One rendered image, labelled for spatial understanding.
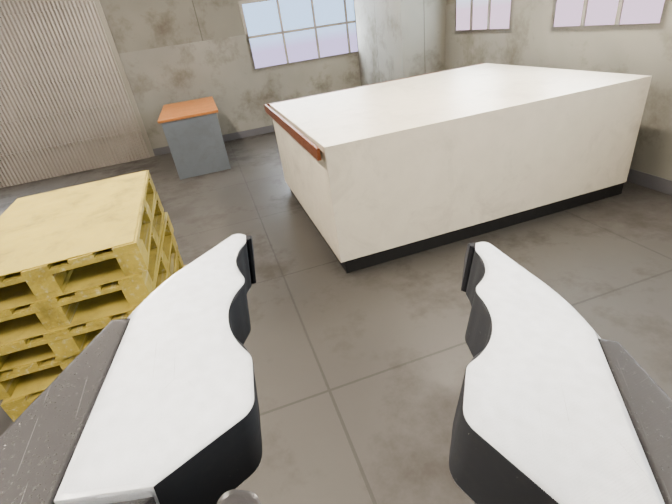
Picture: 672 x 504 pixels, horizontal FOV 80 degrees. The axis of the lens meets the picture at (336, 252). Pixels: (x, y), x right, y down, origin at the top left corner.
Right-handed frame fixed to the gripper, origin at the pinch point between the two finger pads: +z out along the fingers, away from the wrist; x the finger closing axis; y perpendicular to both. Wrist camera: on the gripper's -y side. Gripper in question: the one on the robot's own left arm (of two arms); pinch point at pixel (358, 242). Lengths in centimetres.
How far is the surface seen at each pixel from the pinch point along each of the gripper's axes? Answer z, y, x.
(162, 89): 673, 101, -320
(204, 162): 522, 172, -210
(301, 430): 109, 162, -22
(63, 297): 127, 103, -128
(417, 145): 261, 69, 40
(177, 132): 514, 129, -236
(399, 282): 224, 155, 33
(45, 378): 121, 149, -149
